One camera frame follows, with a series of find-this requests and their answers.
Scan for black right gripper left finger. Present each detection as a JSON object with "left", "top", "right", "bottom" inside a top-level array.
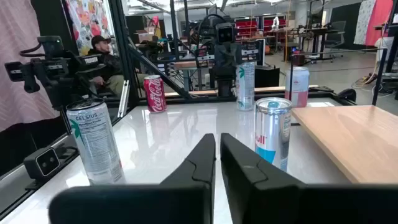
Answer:
[{"left": 48, "top": 133, "right": 217, "bottom": 224}]

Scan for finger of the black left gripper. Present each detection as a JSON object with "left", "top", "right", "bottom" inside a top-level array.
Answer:
[
  {"left": 226, "top": 43, "right": 242, "bottom": 78},
  {"left": 214, "top": 43, "right": 228, "bottom": 78}
]

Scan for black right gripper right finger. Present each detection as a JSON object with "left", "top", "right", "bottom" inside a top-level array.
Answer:
[{"left": 220, "top": 133, "right": 398, "bottom": 224}]

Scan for silver Celsius Peach Vibe can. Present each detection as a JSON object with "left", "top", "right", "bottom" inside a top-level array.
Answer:
[
  {"left": 235, "top": 61, "right": 256, "bottom": 111},
  {"left": 65, "top": 98, "right": 127, "bottom": 186}
]

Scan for silver blue Red Bull can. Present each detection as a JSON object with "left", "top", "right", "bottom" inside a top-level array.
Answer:
[{"left": 254, "top": 97, "right": 293, "bottom": 173}]

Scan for red Coca-Cola can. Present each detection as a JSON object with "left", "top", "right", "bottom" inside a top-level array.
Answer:
[{"left": 143, "top": 75, "right": 168, "bottom": 113}]

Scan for red storage shelving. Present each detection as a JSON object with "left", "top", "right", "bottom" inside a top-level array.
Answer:
[{"left": 234, "top": 17, "right": 287, "bottom": 40}]

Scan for black computer monitor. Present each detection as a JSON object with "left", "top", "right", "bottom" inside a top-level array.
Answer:
[{"left": 254, "top": 39, "right": 280, "bottom": 88}]

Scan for black desk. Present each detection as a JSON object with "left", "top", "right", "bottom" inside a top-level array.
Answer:
[{"left": 298, "top": 27, "right": 346, "bottom": 63}]

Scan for cardboard box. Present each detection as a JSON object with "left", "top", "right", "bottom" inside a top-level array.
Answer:
[{"left": 133, "top": 29, "right": 156, "bottom": 44}]

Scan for black office chair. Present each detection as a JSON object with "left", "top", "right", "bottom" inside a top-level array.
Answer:
[{"left": 324, "top": 21, "right": 348, "bottom": 58}]

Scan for black rounded device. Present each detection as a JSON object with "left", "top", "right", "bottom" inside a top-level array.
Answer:
[{"left": 337, "top": 88, "right": 358, "bottom": 103}]

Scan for light wooden board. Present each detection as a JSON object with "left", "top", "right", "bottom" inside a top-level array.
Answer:
[{"left": 289, "top": 47, "right": 398, "bottom": 184}]

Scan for person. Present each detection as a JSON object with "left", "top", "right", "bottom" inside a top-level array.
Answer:
[{"left": 86, "top": 34, "right": 147, "bottom": 96}]

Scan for white patterned hanging cloth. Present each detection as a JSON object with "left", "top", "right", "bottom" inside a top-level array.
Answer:
[{"left": 353, "top": 0, "right": 377, "bottom": 46}]

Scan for red hanging cloth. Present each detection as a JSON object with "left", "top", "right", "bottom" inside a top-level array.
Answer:
[{"left": 365, "top": 0, "right": 395, "bottom": 47}]

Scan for floral patterned hanging cloth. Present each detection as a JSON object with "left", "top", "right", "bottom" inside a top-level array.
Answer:
[{"left": 66, "top": 0, "right": 113, "bottom": 56}]

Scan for pink curtain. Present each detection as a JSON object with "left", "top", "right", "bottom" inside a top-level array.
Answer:
[{"left": 0, "top": 0, "right": 62, "bottom": 133}]

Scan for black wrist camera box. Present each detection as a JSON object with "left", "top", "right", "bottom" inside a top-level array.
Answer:
[{"left": 215, "top": 22, "right": 236, "bottom": 45}]

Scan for black metal rig frame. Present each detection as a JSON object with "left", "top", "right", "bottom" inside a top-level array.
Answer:
[{"left": 107, "top": 0, "right": 357, "bottom": 108}]

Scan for silver metal bracket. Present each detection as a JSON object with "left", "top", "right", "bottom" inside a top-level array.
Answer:
[{"left": 117, "top": 80, "right": 131, "bottom": 118}]

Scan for yellow floor cables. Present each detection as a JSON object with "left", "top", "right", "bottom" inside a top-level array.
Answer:
[{"left": 351, "top": 72, "right": 379, "bottom": 90}]

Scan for black table-level camera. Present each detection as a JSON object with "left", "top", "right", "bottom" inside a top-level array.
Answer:
[{"left": 23, "top": 146, "right": 78, "bottom": 191}]

